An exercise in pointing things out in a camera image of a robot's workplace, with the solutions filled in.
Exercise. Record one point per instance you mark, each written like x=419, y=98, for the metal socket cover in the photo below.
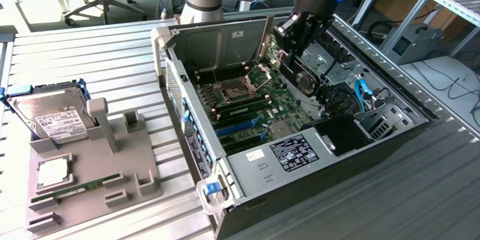
x=260, y=78

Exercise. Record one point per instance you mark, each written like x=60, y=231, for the black RAM slot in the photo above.
x=221, y=70

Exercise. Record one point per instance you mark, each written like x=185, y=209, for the green motherboard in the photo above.
x=279, y=108

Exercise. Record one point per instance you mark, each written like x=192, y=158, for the black installed RAM stick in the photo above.
x=243, y=110

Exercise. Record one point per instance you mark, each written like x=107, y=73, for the silver chipset heatsink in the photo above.
x=281, y=130

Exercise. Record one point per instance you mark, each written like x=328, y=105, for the black plastic fan shroud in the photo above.
x=337, y=136

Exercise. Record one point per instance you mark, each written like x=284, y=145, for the aluminium slat table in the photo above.
x=453, y=1

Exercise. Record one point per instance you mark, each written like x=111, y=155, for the metal disk bay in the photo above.
x=379, y=127

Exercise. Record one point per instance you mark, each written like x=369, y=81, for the blue expansion slot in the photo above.
x=233, y=129

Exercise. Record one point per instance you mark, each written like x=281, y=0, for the grey power supply unit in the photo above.
x=263, y=172

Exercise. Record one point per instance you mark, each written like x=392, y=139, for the grey office chair base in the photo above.
x=101, y=1

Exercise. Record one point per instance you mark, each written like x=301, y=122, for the blue case latch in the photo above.
x=212, y=189

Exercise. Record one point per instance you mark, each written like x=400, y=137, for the open black PC case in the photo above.
x=284, y=212

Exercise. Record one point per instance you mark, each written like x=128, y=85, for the grey plastic parts rack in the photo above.
x=101, y=161

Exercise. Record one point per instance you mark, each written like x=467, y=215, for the hard disk with blue carrier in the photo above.
x=48, y=108

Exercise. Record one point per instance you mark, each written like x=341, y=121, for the green RAM stick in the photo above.
x=93, y=183

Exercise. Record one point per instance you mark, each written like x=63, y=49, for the grey table end cap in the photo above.
x=7, y=36

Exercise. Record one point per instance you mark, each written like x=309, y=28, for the silver CPU chip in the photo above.
x=53, y=174

